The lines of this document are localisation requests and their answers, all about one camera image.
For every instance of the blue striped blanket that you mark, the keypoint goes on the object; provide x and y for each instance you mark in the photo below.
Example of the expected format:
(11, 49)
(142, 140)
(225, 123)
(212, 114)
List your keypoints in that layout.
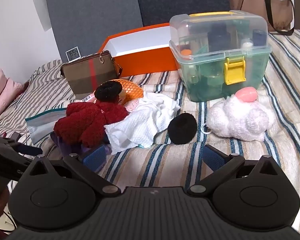
(165, 165)

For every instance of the pink tissue pack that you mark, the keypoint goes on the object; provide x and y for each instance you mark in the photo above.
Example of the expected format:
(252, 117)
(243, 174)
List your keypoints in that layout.
(88, 98)

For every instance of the teal face mask packet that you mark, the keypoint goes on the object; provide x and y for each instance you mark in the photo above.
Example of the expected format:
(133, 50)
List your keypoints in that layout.
(40, 127)

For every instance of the black striped bed sheet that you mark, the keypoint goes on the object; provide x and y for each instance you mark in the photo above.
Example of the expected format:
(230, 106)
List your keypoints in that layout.
(45, 90)

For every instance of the black fluffy scrunchie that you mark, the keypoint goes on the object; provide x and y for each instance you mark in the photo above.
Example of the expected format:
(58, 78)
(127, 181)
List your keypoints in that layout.
(107, 91)

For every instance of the purple cloth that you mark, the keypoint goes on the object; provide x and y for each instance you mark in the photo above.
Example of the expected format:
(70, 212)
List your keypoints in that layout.
(65, 147)

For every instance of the pink squishy toy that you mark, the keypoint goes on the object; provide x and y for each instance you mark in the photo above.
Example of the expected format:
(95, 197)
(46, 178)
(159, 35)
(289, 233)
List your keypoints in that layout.
(245, 94)

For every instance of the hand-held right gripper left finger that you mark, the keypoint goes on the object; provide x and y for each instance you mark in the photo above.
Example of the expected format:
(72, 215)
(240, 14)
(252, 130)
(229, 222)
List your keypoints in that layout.
(95, 158)

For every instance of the white plush toy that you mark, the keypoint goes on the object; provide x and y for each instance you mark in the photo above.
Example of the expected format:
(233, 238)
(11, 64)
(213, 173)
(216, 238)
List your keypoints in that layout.
(237, 120)

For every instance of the white digital clock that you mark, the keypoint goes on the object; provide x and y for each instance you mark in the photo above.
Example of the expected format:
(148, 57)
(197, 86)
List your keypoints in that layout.
(73, 54)

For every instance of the orange honeycomb silicone mat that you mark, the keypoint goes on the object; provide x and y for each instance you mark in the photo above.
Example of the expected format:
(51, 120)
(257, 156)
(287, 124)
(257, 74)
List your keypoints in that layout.
(132, 88)

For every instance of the clear plastic storage box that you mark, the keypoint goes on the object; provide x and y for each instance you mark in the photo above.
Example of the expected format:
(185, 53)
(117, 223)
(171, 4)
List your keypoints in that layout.
(207, 80)

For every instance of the white waffle towel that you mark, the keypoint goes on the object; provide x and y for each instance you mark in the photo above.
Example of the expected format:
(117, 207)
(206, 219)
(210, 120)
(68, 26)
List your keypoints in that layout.
(142, 122)

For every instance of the black fluffy ball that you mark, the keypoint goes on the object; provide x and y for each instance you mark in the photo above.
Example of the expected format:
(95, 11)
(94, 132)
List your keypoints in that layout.
(182, 128)

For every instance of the pink textured cloth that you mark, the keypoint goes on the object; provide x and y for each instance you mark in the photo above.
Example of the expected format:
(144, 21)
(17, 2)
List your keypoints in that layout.
(132, 105)

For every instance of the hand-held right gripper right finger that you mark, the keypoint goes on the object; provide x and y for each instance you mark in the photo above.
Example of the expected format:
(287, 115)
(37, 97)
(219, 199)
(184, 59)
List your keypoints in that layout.
(212, 158)

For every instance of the red plush cloth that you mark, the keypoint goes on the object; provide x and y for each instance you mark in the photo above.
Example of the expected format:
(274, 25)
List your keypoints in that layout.
(87, 120)

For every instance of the brown plaid zipper pouch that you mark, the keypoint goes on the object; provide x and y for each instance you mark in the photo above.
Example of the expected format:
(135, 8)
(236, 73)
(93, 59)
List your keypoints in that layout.
(85, 77)

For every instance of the brown tote bag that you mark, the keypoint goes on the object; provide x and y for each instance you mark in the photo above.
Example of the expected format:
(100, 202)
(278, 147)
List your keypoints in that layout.
(255, 10)

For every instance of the light grey headboard panel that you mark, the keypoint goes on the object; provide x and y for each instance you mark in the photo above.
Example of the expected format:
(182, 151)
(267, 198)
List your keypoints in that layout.
(90, 17)

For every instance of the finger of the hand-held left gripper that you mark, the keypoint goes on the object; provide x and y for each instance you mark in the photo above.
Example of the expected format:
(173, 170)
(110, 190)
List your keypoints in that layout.
(27, 149)
(13, 138)

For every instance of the orange cardboard box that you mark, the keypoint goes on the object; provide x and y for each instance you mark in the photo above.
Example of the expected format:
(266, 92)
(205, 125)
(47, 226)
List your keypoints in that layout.
(145, 60)

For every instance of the pink folded cloth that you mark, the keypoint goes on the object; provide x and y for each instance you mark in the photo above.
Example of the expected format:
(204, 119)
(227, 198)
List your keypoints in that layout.
(2, 92)

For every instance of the beige cloth pouch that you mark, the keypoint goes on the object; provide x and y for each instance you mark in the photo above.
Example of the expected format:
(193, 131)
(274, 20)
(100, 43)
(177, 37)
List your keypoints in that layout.
(121, 96)

